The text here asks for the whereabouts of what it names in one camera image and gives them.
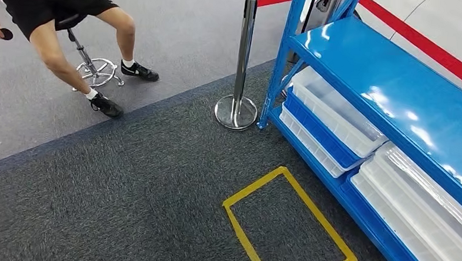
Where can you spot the chrome stanchion post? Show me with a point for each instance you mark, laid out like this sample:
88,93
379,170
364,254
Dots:
244,48

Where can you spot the long red barrier belt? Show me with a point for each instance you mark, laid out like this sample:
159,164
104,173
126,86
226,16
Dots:
414,36

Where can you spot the blue metal shelf rack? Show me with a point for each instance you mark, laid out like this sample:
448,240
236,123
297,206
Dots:
393,74

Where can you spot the small black round object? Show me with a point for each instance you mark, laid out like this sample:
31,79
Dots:
6,34

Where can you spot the person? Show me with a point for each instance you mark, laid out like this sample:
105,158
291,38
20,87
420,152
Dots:
45,0

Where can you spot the black shoe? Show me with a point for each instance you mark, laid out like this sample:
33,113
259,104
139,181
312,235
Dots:
140,72
107,106

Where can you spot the yellow floor tape marking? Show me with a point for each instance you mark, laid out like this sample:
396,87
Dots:
254,187

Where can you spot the chrome stool with black seat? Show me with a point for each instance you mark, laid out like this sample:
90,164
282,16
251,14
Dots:
97,71

